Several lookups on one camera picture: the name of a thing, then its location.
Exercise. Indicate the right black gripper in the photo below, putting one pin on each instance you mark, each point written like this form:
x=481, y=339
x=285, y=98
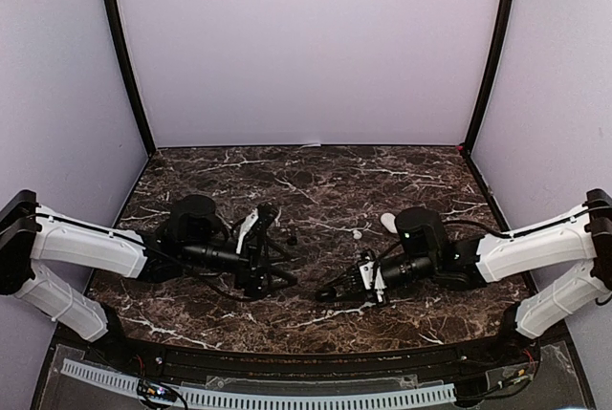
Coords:
x=363, y=296

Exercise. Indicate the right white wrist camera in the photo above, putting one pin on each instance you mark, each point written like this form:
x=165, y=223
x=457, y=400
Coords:
x=369, y=268

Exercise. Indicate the black frame post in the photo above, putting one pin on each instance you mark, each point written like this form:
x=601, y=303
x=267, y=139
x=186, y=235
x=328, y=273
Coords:
x=485, y=90
x=113, y=16

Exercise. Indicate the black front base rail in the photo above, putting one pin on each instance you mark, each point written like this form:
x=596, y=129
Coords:
x=165, y=353

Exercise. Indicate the black oval charging case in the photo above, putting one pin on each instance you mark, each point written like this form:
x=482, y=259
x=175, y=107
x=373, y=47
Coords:
x=326, y=295

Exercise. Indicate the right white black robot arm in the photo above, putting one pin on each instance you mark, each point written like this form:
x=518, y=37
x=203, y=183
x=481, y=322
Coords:
x=581, y=236

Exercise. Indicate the white slotted cable duct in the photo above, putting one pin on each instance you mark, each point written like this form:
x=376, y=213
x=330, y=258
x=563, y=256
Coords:
x=242, y=395

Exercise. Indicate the white oval charging case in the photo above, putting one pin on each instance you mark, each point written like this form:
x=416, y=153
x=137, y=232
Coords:
x=388, y=222

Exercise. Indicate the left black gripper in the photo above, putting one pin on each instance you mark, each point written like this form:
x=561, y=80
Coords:
x=251, y=281

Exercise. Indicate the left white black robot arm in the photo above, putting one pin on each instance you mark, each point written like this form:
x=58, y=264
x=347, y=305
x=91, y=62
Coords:
x=193, y=236

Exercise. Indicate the left black frame post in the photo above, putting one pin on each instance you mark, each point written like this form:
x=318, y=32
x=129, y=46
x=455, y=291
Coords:
x=113, y=16

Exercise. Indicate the right black frame post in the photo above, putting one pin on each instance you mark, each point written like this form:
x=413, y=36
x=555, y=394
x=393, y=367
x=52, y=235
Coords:
x=485, y=90

